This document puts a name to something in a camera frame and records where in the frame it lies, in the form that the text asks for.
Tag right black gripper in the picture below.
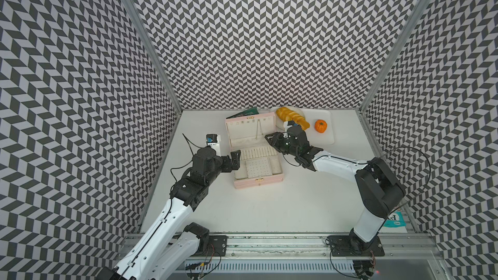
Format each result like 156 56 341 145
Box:
263 131 299 156

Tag pink jewelry box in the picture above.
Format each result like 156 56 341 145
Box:
225 112 284 189

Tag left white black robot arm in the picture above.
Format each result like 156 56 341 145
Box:
96 146 241 279

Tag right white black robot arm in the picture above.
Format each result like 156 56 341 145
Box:
265 122 406 256

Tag white plate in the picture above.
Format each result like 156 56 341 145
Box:
270 106 305 130

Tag yellow braided bread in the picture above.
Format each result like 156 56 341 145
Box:
276 107 310 130

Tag green crisp bag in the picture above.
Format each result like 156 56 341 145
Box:
227 107 259 119

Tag white cutting board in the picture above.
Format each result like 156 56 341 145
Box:
287 106 335 146

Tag small orange pumpkin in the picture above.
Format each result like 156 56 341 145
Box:
314 119 328 134

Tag colourful candy bag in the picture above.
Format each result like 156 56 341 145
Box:
383 211 406 228

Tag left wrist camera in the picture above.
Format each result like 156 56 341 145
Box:
206 134 221 156

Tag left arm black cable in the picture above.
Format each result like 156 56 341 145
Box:
169 133 205 185

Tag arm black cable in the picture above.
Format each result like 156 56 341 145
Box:
169 133 205 185
383 146 433 215

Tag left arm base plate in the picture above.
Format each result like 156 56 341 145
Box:
193 235 228 257

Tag aluminium front rail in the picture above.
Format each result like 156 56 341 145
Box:
212 233 442 260

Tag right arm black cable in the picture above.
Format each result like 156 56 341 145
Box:
383 146 433 215

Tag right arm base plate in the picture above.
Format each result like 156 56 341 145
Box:
326 235 385 257

